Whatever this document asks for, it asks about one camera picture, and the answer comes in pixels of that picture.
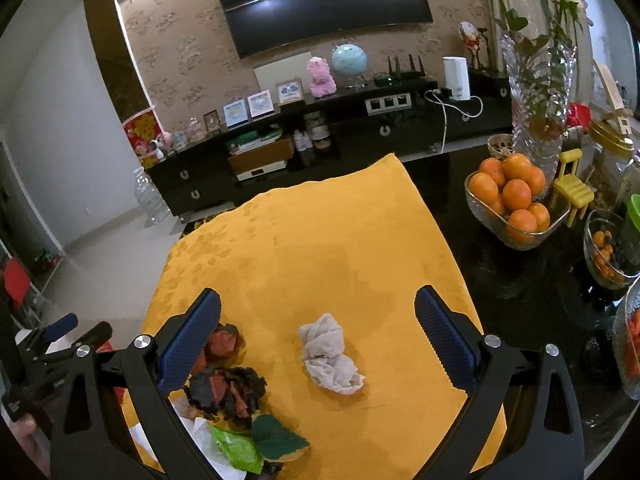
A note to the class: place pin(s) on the wooden frame stand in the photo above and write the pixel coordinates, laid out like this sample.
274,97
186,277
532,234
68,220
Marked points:
614,95

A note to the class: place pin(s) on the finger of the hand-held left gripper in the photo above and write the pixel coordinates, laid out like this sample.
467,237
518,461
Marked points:
60,326
95,333

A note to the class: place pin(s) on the tall glass vase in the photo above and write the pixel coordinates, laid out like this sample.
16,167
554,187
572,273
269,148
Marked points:
537,100

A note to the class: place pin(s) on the glass fruit bowl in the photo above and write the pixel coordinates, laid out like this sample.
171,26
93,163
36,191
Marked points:
520,242

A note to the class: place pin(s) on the small woven basket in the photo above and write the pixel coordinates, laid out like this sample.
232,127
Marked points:
500,146

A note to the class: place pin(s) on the pink figurine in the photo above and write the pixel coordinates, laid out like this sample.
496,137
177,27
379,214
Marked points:
167,142

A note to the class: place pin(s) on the wooden photo frame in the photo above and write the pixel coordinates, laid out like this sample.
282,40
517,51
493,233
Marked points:
290,91

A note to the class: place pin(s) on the black router with antennas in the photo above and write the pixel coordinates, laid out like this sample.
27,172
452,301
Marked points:
402,76

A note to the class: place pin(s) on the red and white doll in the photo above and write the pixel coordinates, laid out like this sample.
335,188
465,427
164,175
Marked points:
470,40

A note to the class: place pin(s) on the white tissue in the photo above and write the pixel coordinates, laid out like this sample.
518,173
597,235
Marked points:
325,350

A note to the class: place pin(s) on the green toy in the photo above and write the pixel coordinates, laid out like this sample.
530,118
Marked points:
280,440

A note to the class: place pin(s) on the small bottles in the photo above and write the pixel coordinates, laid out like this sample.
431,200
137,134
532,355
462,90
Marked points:
302,147

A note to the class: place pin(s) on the light blue globe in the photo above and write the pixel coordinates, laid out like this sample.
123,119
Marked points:
349,62

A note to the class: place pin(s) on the white upright device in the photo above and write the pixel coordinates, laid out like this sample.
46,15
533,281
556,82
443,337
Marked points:
456,79

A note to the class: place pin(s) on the pink photo frame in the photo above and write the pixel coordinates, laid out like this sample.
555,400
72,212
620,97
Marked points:
261,103

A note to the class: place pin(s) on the small dark photo frame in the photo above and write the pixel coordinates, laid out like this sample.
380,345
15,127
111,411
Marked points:
212,121

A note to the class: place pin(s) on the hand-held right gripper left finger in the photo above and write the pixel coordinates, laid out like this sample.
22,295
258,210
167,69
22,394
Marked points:
187,345

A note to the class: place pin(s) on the yellow miniature chair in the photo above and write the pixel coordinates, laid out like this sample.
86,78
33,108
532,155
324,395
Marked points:
572,192

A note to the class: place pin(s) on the black television cabinet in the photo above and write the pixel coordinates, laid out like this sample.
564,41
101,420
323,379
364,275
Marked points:
400,127

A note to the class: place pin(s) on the heap of kumquats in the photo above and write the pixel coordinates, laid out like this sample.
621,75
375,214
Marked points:
605,257

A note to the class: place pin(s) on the crumpled black and red wrapper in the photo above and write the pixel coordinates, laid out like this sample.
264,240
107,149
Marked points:
227,390

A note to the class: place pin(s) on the green boxes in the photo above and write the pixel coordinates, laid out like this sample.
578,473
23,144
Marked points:
252,140

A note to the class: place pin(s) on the red and gold wall decoration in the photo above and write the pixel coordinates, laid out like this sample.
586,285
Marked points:
142,132

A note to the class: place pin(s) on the silver socket panel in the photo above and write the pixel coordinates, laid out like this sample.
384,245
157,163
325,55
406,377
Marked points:
388,103

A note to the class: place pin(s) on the toys on floor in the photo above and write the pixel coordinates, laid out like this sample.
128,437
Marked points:
47,260

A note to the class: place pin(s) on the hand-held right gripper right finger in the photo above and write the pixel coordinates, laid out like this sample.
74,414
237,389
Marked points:
445,340

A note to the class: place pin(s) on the pink plush toy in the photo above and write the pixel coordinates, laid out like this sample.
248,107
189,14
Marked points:
321,77

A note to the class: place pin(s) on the flat white player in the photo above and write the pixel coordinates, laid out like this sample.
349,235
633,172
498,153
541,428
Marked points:
260,171

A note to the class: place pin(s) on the red chair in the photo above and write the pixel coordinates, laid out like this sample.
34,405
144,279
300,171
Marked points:
16,284

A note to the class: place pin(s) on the bright green wrapper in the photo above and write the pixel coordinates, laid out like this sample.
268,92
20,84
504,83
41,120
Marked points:
235,447

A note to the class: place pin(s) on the glass goblet bowl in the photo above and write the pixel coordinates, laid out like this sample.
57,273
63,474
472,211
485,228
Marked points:
602,280

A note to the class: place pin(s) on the small white camera robot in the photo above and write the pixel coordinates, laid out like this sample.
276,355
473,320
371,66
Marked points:
158,149

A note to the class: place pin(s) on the black curved television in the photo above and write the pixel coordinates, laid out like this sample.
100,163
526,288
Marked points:
320,5

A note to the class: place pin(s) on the glass snow globe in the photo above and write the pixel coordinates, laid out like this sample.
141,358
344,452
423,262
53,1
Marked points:
195,130

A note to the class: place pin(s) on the blue photo frame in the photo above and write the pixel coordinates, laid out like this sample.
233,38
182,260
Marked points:
236,113

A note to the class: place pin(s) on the crystal vase with flowers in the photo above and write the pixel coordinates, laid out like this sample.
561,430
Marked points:
515,22

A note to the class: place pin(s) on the pile of oranges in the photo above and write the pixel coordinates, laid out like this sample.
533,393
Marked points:
516,194

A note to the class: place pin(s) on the glass jar with gold lid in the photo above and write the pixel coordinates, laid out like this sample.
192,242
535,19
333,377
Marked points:
612,140

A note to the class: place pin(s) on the yellow tablecloth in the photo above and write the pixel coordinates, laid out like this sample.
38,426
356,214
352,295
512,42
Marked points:
325,260

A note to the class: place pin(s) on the white panel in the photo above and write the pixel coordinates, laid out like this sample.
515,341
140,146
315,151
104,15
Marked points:
282,70

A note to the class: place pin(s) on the large clear water bottle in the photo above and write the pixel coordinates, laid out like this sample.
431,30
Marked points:
151,200

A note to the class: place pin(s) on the stacked jars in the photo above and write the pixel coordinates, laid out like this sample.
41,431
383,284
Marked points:
317,130

